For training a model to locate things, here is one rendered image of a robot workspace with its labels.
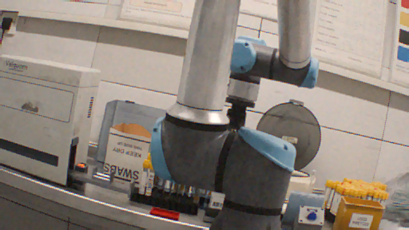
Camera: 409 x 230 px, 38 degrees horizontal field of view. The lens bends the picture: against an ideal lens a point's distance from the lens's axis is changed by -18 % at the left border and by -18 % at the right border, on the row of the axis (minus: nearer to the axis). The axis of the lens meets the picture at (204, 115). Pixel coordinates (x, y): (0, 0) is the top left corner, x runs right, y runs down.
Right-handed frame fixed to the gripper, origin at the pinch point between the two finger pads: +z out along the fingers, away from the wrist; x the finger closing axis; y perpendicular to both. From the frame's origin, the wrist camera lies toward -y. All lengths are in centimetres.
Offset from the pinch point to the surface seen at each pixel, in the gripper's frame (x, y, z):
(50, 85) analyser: 46.5, -6.6, -14.7
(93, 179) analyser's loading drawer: 30.8, -4.9, 5.7
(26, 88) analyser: 54, -7, -13
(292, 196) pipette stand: -18.5, 4.6, 0.9
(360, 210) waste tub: -38.4, -1.6, 1.4
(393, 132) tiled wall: -60, 57, -20
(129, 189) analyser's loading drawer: 21.3, -5.5, 5.8
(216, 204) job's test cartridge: 0.5, -1.6, 5.4
